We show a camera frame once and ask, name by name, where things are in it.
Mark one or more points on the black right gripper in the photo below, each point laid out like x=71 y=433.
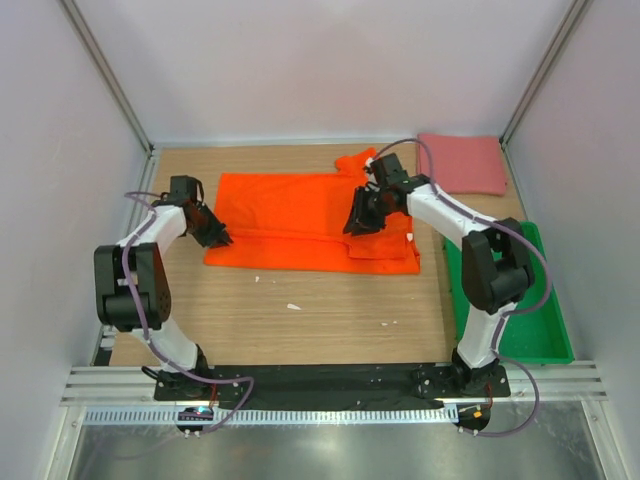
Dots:
x=360 y=221

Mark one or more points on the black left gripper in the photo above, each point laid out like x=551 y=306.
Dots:
x=217 y=237

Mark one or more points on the orange t shirt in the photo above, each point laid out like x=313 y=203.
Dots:
x=295 y=221

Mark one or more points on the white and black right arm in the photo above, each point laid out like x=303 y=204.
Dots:
x=496 y=269

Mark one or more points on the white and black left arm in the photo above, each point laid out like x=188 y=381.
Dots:
x=131 y=286

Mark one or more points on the folded pink t shirt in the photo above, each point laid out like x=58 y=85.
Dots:
x=467 y=165

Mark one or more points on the green plastic tray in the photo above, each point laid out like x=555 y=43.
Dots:
x=537 y=337

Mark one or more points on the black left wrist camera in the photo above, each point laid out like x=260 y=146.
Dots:
x=185 y=188

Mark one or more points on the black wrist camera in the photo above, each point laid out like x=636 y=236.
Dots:
x=185 y=188
x=387 y=170

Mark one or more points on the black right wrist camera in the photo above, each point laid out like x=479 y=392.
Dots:
x=387 y=170

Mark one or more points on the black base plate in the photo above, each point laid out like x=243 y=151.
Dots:
x=337 y=387

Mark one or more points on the aluminium front frame rail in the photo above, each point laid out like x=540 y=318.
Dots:
x=129 y=385

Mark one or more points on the white slotted cable duct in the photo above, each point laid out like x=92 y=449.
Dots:
x=196 y=415

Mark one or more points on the left aluminium corner post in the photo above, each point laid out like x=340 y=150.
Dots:
x=91 y=45

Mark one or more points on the aluminium corner post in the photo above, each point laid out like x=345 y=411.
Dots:
x=91 y=45
x=561 y=38

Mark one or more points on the right aluminium corner post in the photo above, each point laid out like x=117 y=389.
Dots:
x=561 y=38

